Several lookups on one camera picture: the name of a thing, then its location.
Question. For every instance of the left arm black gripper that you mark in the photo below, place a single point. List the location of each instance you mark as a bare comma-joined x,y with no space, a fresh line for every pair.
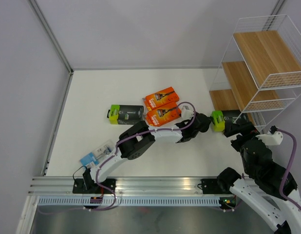
205,128

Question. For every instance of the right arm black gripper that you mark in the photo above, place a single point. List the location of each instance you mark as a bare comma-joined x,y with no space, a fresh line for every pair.
231,128

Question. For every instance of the large green black razor box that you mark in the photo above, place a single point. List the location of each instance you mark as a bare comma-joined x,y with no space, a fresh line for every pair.
228,116

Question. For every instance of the orange fusion5 box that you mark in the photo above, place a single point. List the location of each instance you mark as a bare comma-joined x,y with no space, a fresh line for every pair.
160,98
163,115

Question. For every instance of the small green black razor box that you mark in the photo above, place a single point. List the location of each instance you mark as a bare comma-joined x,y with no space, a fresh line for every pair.
125,114

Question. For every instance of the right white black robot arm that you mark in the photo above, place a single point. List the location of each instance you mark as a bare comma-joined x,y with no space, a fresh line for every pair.
272,178

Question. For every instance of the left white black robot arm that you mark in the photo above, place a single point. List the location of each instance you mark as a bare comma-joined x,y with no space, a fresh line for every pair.
99,163

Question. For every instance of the clear blue blister razor pack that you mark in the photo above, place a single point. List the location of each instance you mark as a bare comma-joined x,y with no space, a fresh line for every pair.
97,155

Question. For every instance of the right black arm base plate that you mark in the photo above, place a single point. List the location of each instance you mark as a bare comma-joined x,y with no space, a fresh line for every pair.
210,186

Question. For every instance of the white wire wooden shelf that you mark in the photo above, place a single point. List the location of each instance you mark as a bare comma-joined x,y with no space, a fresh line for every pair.
259,74

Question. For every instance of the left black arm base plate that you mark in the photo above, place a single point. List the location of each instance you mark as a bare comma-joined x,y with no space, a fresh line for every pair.
90,187

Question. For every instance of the aluminium front rail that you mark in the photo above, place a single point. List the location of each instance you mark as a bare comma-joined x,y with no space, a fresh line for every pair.
125,186

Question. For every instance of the white slotted cable duct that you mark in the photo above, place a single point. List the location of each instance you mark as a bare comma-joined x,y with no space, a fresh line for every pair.
208,201

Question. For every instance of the aluminium corner post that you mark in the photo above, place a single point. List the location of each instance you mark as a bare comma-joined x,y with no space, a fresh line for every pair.
50,34

